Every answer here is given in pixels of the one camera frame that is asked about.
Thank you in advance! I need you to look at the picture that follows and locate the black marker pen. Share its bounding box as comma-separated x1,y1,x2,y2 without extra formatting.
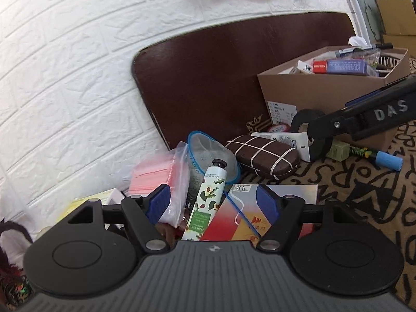
338,43,394,56

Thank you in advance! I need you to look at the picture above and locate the blue rimmed hand net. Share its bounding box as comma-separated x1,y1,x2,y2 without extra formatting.
187,131,262,239

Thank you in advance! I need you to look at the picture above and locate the black tape roll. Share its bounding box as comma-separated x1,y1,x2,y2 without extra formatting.
290,109,335,162

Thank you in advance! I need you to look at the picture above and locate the purple blue box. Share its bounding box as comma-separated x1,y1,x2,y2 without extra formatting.
325,59,381,77

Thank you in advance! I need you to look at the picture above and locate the small green box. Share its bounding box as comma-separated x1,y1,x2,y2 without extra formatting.
326,140,350,162

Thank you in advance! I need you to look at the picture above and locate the white squeeze tube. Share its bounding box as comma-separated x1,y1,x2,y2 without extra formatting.
250,132,309,162

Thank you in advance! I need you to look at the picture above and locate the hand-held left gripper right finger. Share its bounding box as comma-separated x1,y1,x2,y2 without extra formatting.
255,184,353,252

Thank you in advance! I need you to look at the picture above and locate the avocado print hand cream tube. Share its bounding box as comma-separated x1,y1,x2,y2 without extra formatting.
180,159,227,242

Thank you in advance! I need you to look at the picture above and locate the green bottle with blue cap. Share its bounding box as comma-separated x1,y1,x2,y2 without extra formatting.
349,146,404,171

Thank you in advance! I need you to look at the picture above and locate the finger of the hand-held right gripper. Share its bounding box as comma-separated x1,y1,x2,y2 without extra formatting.
309,89,416,141
344,74,416,108

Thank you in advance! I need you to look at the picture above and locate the colourful flat box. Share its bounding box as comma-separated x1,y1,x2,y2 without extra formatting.
200,184,319,242

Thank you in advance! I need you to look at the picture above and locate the dark brown wooden board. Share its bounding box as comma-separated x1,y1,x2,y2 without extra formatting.
132,12,356,152

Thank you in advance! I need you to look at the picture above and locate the grey door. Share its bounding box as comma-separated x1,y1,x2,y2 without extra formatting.
336,0,386,41

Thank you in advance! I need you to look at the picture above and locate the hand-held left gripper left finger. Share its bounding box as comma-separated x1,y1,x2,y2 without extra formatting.
67,184,171,252

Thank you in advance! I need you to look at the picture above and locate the dark red feathery thing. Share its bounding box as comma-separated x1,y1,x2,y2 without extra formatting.
0,221,35,303

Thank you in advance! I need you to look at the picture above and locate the large brown cardboard box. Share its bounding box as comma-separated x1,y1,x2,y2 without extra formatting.
376,0,416,37

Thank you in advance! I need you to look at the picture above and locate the zip bag of pink sheets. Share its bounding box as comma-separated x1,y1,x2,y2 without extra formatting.
128,141,191,228

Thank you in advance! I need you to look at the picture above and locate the brown checked glasses case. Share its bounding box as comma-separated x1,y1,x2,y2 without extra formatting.
226,135,300,180

